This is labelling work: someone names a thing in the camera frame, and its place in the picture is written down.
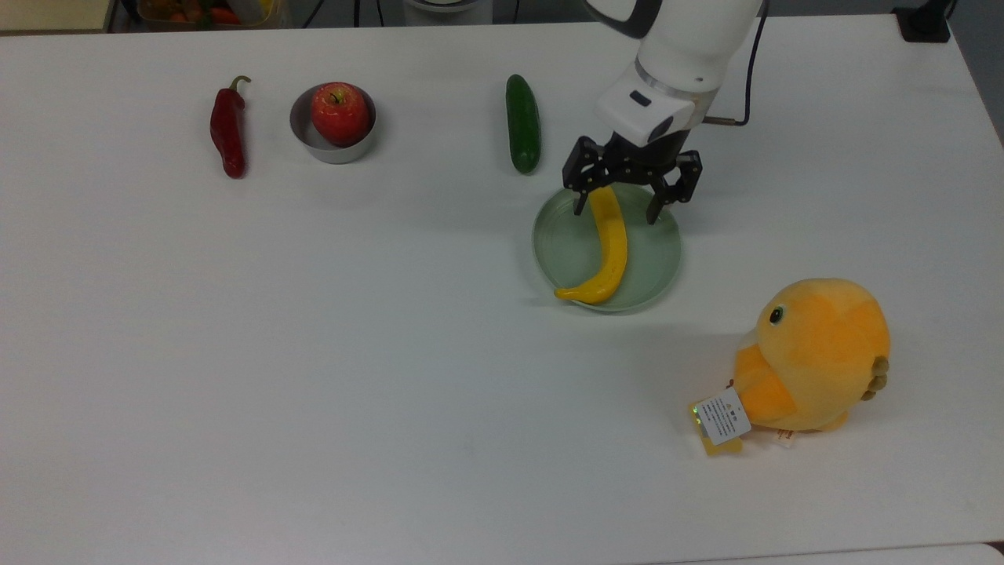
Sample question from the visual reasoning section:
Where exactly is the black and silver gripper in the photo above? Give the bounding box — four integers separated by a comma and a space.
562, 128, 704, 226

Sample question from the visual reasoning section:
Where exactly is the yellow plastic banana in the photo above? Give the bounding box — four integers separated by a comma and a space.
554, 186, 629, 305

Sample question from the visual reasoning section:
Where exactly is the round grey robot base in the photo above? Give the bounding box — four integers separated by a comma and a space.
403, 0, 495, 26

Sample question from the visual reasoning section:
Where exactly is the pale green plastic plate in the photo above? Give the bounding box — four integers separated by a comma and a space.
532, 184, 682, 313

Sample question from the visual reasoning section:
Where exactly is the dark green cucumber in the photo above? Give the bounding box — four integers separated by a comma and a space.
505, 74, 543, 175

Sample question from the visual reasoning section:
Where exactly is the orange plush chick toy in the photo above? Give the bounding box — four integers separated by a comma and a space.
689, 278, 892, 457

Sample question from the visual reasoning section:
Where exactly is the red apple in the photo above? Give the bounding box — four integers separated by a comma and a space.
311, 82, 372, 148

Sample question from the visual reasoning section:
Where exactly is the small grey bowl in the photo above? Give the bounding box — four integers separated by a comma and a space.
289, 82, 378, 165

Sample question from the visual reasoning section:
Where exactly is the black table clamp block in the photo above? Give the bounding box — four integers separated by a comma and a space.
894, 0, 955, 43

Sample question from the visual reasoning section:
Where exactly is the red chili pepper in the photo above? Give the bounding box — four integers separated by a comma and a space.
209, 75, 252, 179

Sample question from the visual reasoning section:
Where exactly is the clear bin of toy vegetables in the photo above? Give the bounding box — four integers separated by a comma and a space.
137, 0, 291, 29

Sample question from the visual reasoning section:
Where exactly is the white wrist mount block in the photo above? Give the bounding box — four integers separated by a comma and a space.
595, 61, 699, 148

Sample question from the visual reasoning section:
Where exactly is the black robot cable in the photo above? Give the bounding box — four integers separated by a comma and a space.
702, 0, 770, 127

